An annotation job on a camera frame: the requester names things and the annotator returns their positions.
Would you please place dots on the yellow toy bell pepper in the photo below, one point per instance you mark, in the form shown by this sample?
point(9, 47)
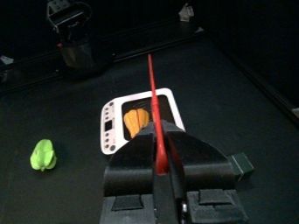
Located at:
point(134, 121)

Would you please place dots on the light green toy vegetable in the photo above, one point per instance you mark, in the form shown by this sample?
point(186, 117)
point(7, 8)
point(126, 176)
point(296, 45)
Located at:
point(43, 154)

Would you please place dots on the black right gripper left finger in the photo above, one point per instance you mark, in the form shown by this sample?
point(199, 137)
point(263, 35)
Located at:
point(130, 172)

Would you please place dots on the red plastic toy knife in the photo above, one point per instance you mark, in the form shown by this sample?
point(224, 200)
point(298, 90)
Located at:
point(158, 131)

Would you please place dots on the dark green striped block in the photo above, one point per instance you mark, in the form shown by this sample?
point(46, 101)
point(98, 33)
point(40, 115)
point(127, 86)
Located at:
point(240, 166)

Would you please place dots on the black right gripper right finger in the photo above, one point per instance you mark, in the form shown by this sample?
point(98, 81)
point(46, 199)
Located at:
point(206, 172)

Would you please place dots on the white toy induction stove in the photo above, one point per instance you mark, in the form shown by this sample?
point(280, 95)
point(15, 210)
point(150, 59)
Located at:
point(112, 113)

